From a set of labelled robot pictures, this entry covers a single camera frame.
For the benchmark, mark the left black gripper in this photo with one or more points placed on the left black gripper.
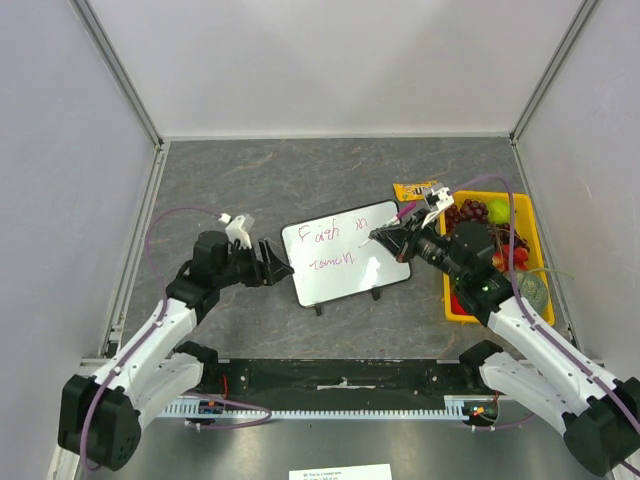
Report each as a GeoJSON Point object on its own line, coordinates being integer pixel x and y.
{"type": "Point", "coordinates": [265, 273]}

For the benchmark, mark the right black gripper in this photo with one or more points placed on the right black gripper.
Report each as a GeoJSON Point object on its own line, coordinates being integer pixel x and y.
{"type": "Point", "coordinates": [412, 243]}

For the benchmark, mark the magenta whiteboard marker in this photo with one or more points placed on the magenta whiteboard marker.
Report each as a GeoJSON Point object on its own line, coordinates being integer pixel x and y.
{"type": "Point", "coordinates": [396, 219]}

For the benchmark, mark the white whiteboard black frame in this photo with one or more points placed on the white whiteboard black frame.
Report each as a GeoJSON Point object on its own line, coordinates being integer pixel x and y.
{"type": "Point", "coordinates": [333, 258]}

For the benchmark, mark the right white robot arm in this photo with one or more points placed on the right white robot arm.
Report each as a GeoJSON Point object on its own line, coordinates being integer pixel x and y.
{"type": "Point", "coordinates": [596, 414]}

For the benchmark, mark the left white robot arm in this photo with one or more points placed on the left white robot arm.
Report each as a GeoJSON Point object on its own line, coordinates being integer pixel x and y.
{"type": "Point", "coordinates": [103, 416]}

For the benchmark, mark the yellow candy packet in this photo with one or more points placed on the yellow candy packet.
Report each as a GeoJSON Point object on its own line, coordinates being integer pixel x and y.
{"type": "Point", "coordinates": [412, 192]}

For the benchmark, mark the purple grape bunch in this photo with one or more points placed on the purple grape bunch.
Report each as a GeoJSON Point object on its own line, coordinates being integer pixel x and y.
{"type": "Point", "coordinates": [468, 211]}

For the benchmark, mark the red tomato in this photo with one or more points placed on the red tomato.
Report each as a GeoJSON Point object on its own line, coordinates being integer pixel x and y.
{"type": "Point", "coordinates": [456, 307]}

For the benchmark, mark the green pear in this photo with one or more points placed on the green pear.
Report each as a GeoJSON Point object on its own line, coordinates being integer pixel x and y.
{"type": "Point", "coordinates": [498, 212]}

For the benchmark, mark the red cherries cluster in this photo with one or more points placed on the red cherries cluster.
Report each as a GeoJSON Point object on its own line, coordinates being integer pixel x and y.
{"type": "Point", "coordinates": [520, 250]}

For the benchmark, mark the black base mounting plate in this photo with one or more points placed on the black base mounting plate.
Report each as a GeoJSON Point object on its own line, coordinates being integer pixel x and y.
{"type": "Point", "coordinates": [342, 384]}

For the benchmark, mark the green netted melon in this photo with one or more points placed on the green netted melon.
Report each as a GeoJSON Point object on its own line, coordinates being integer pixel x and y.
{"type": "Point", "coordinates": [533, 289]}

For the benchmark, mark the yellow plastic fruit tray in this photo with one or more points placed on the yellow plastic fruit tray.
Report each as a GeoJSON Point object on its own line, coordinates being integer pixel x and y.
{"type": "Point", "coordinates": [524, 225]}

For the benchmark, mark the white paper label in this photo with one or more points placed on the white paper label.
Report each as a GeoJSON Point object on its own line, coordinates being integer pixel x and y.
{"type": "Point", "coordinates": [362, 472]}

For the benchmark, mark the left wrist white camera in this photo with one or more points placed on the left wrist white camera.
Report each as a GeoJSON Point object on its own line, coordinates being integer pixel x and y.
{"type": "Point", "coordinates": [237, 228]}

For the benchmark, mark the whiteboard metal wire stand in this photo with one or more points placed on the whiteboard metal wire stand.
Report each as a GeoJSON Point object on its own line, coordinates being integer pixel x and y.
{"type": "Point", "coordinates": [375, 293]}

